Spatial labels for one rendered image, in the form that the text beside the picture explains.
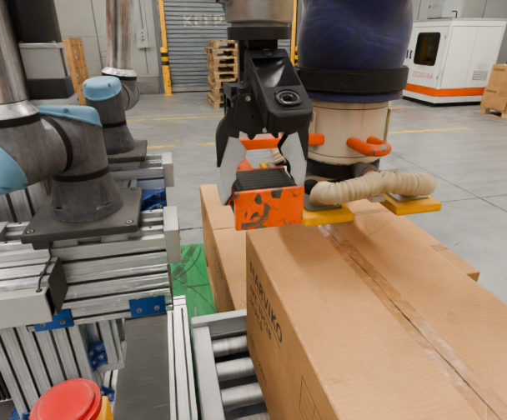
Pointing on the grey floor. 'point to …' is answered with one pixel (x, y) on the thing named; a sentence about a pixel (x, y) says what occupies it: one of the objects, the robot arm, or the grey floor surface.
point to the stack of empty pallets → (220, 68)
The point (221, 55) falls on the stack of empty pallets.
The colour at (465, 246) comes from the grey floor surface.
